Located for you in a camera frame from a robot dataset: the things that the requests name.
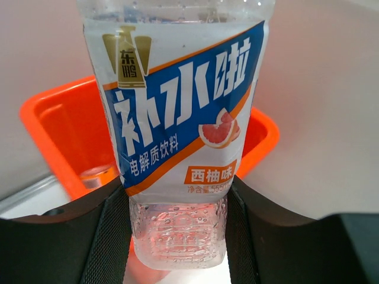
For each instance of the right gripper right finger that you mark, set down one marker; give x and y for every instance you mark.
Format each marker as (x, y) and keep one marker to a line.
(267, 243)

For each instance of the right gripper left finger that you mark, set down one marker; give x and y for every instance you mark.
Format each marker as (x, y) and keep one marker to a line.
(84, 241)

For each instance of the clear bottle white label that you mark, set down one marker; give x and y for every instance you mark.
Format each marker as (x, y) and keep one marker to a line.
(177, 80)

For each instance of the orange plastic bin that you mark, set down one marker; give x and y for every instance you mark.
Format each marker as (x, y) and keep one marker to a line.
(68, 126)

